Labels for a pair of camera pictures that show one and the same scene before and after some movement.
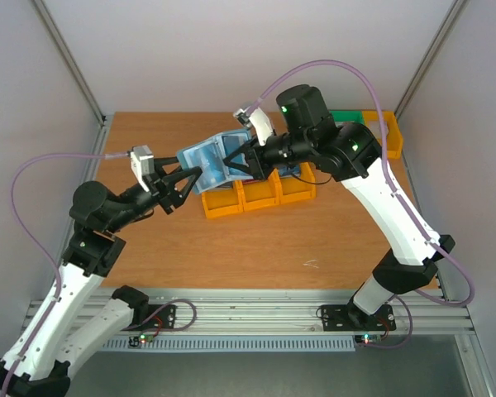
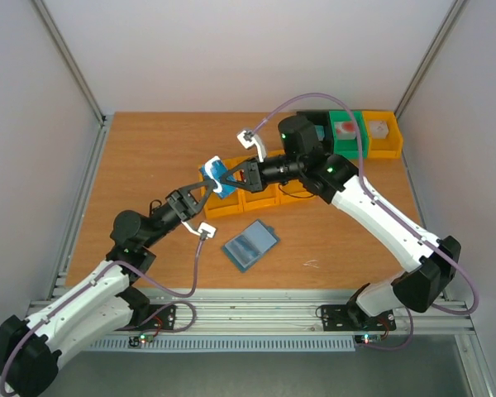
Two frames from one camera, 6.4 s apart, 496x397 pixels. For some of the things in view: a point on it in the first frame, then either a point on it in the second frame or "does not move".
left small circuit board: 135,341 does not move
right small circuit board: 368,338 does not move
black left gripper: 165,191 → 189,207
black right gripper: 254,160 → 255,174
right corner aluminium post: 426,64 does not move
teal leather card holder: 208,156 → 250,245
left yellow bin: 225,201 does not move
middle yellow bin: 255,193 does not move
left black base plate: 158,317 does not move
